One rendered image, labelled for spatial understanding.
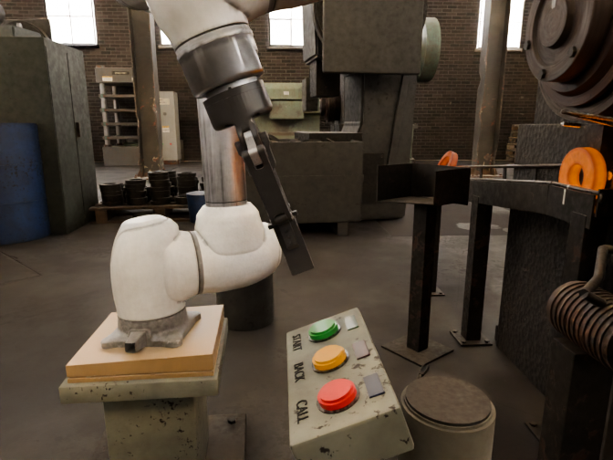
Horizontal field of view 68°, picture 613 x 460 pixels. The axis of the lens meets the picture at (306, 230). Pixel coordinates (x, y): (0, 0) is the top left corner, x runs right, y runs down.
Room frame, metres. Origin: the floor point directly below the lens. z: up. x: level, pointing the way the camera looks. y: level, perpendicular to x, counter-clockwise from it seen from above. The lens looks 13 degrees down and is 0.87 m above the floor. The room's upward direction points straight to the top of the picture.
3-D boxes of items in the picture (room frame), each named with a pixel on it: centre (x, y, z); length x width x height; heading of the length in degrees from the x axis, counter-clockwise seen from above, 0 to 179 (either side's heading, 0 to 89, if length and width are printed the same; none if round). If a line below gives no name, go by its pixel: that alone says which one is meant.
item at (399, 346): (1.69, -0.43, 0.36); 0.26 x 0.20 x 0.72; 38
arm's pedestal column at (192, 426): (1.01, 0.36, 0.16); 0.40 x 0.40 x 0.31; 6
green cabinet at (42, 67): (3.95, 2.17, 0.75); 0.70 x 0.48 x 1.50; 3
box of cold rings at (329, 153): (3.92, 0.12, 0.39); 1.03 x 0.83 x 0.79; 97
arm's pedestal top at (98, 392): (1.01, 0.36, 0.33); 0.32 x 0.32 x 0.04; 6
